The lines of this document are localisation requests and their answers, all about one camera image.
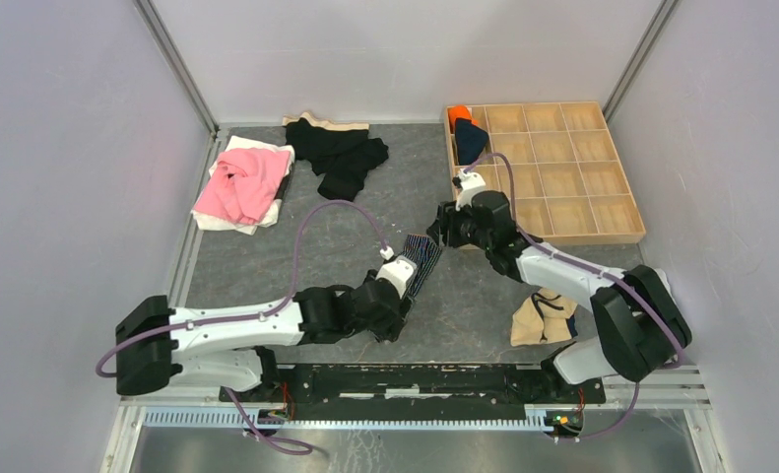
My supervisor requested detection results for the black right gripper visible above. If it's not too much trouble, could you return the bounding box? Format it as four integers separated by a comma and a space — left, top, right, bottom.
425, 198, 492, 250

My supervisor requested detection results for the navy striped boxer underwear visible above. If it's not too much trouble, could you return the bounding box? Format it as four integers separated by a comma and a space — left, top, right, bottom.
388, 234, 444, 343

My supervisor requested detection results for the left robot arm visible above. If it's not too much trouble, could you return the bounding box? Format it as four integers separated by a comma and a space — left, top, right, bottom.
111, 266, 415, 402

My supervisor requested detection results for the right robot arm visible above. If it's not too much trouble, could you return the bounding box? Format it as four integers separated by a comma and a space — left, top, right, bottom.
427, 191, 692, 402

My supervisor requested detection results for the black underwear pile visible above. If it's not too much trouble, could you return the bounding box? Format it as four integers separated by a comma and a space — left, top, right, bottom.
284, 116, 389, 202

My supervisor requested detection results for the navy rolled garment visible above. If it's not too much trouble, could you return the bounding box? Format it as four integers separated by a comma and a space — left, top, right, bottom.
454, 118, 489, 166

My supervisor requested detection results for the orange rolled garment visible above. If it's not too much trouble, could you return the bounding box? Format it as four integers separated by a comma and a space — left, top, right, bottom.
446, 105, 479, 133

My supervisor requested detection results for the beige garment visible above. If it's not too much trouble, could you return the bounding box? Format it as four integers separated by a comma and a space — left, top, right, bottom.
510, 288, 578, 347

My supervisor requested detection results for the wooden compartment tray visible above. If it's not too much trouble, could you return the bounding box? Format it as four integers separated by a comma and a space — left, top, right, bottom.
444, 101, 646, 245

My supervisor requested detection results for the pink garment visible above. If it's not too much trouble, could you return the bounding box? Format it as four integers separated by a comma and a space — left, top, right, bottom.
193, 147, 292, 227

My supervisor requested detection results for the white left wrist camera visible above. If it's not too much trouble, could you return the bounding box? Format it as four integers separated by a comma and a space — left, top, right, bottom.
375, 246, 419, 299

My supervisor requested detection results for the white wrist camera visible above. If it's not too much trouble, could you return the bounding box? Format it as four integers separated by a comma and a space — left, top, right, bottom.
375, 246, 419, 299
452, 169, 487, 211

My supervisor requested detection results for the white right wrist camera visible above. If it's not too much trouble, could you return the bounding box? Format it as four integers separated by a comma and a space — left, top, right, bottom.
452, 169, 487, 211

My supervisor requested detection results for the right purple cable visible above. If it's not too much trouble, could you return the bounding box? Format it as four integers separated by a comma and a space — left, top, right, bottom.
462, 152, 687, 442

